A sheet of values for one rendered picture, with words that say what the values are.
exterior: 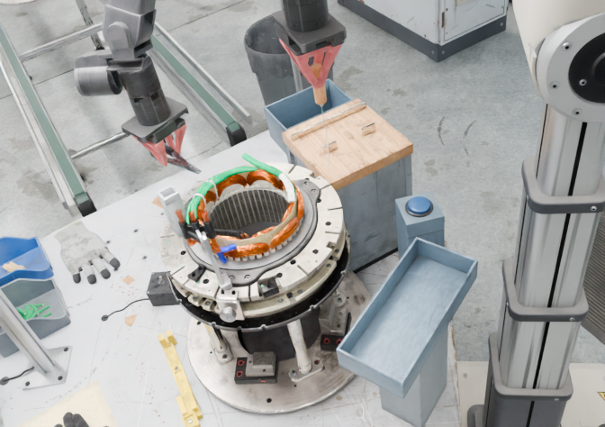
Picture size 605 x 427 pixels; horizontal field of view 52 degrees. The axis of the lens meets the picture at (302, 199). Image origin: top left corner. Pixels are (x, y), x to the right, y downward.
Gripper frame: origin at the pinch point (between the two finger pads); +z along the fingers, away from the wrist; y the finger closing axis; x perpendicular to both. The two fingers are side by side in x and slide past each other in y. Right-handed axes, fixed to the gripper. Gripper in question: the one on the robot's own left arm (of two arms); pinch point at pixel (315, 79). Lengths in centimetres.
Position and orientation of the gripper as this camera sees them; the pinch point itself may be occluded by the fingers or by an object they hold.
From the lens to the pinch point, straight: 89.4
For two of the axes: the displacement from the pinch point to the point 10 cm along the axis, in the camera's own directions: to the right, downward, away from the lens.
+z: 1.3, 7.1, 6.9
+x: 9.0, -3.8, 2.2
